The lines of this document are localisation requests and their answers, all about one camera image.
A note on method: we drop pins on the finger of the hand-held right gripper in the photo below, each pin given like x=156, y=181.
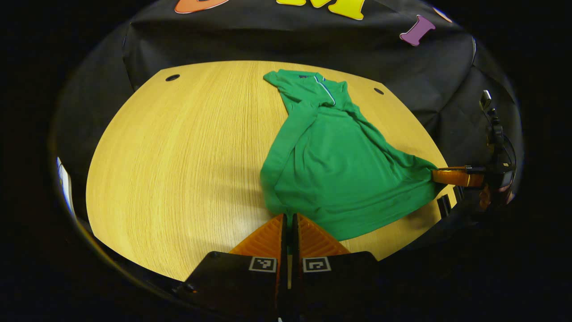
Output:
x=456, y=177

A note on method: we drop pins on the small black block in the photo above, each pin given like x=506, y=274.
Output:
x=444, y=206
x=459, y=193

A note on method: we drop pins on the computer monitor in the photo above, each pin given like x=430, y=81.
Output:
x=65, y=183

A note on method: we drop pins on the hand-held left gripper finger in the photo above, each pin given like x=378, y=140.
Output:
x=284, y=243
x=295, y=243

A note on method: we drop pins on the green T-shirt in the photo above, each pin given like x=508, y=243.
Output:
x=335, y=170

